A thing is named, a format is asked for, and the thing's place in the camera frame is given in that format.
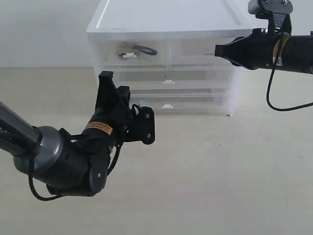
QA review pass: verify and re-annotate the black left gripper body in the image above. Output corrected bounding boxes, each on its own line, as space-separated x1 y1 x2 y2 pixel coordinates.
82 103 132 153

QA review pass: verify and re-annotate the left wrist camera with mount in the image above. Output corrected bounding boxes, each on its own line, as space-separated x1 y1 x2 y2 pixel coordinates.
124 102 155 145

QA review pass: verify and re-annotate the keychain with black strap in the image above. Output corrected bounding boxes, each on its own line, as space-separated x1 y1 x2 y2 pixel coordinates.
116 42 158 59

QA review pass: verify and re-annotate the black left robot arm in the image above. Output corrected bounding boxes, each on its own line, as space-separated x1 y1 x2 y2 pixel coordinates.
0 71 132 201

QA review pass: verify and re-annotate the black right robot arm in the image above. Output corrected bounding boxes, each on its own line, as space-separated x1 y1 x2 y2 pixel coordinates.
215 28 313 74

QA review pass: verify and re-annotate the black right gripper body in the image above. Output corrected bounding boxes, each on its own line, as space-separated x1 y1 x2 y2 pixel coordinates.
234 28 281 70

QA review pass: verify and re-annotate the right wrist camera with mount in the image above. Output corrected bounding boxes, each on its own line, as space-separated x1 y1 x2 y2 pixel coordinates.
247 0 293 35

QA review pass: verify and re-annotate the translucent plastic drawer cabinet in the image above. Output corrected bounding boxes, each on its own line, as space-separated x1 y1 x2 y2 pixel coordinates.
86 0 252 116

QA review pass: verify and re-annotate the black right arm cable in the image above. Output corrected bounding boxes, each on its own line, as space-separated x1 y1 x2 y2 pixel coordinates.
266 31 313 111

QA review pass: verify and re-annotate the wide bottom drawer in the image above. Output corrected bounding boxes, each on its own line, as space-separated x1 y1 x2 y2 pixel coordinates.
131 95 232 115

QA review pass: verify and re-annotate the wide drawer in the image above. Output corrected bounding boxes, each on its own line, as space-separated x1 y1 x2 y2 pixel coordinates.
131 95 232 115
113 69 233 90

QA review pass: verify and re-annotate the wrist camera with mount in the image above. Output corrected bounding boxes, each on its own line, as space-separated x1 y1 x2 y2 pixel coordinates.
124 102 155 145
247 0 293 35

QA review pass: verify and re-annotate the wide middle drawer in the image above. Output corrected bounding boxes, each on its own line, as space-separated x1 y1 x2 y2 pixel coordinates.
113 69 233 90

